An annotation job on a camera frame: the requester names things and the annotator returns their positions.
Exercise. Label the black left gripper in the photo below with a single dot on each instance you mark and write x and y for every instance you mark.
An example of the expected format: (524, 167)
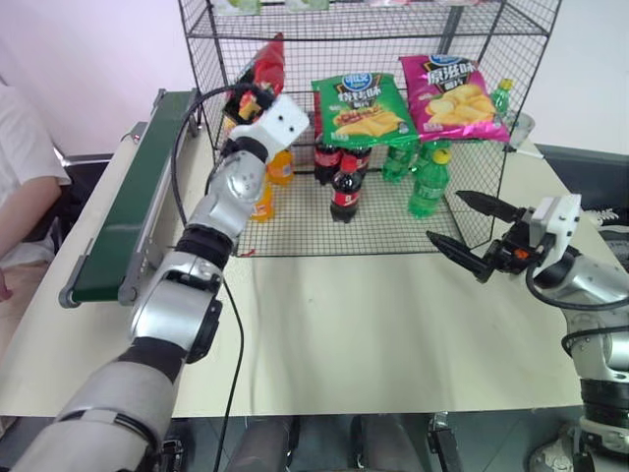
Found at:
(264, 96)

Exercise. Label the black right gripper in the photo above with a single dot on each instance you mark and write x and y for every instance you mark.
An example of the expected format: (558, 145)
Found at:
(513, 248)

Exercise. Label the red chip bag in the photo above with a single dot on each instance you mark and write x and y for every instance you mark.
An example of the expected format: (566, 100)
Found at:
(268, 66)

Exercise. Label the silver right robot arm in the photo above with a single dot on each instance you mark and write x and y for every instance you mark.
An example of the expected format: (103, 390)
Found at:
(597, 295)

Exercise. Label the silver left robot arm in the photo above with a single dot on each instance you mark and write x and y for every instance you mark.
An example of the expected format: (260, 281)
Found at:
(147, 314)

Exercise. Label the green conveyor belt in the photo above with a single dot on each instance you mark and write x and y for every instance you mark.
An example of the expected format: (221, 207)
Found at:
(132, 201)

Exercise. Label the green soda bottle yellow cap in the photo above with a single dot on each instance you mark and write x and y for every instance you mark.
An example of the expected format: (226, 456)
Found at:
(429, 187)

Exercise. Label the orange soda bottle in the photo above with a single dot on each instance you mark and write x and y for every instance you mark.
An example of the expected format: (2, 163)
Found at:
(263, 202)
(282, 168)

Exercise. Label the green white snack package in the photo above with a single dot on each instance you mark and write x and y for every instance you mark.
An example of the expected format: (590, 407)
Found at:
(241, 5)

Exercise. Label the cola bottle red label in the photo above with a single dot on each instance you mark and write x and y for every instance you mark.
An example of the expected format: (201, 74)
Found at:
(360, 156)
(326, 157)
(346, 192)

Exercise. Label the clear plastic cup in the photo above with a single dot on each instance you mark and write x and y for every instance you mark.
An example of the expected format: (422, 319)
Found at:
(521, 128)

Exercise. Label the pink chip bag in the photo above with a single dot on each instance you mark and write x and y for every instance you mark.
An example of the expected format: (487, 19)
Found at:
(454, 100)

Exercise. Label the black side table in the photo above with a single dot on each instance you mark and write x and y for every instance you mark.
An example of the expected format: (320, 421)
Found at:
(585, 169)

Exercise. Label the green chip bag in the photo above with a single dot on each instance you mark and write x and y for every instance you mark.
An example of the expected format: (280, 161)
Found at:
(362, 109)

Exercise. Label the small green soda bottle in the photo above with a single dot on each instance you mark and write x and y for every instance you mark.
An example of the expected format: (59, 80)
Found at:
(502, 98)

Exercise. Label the black white sneaker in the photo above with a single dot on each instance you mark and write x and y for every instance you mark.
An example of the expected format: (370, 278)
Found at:
(614, 236)

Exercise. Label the black chair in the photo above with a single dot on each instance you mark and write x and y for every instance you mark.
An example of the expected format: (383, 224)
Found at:
(81, 182)

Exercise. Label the person in white shirt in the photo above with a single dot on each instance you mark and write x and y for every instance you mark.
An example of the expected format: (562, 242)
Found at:
(24, 162)

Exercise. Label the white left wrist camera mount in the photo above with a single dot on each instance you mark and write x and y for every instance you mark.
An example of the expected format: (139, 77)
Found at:
(284, 122)

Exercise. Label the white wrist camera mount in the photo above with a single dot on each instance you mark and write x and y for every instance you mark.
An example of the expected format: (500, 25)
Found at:
(284, 122)
(557, 216)

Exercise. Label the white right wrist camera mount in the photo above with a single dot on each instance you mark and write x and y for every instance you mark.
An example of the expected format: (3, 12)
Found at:
(557, 216)

